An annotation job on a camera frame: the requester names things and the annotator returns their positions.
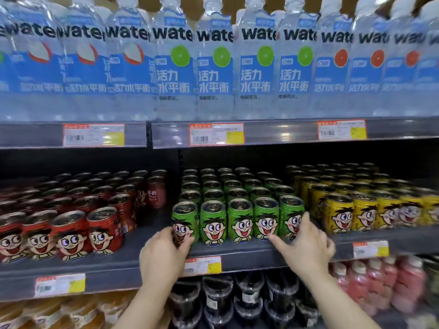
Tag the row of pink drink bottles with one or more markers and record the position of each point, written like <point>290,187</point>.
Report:
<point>377,280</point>

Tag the person's right forearm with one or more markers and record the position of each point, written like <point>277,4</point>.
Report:
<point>336,304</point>

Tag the row of blue label bottles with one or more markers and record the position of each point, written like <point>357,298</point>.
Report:
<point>216,75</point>

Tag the person's left hand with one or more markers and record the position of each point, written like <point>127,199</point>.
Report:
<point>161,263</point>

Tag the rows of red cans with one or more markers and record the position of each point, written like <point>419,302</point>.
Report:
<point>120,205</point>

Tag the group of black jelly cups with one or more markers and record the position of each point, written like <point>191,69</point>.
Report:
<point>247,298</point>

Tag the group of yellow jelly cups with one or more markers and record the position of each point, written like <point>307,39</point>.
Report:
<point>68,311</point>

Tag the rows of yellow cans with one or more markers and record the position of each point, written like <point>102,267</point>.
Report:
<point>315,198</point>

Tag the orange yellow price tag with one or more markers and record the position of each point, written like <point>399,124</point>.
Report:
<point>371,250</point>
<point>202,266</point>
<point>341,130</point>
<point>216,134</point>
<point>60,285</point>
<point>93,135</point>

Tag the grey metal shelf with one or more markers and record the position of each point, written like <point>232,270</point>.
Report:
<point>274,131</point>
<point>394,320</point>
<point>120,274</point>

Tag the person's right hand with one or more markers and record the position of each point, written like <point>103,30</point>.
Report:
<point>308,253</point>

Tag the rows of green cans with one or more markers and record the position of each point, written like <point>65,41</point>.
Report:
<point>291,212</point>

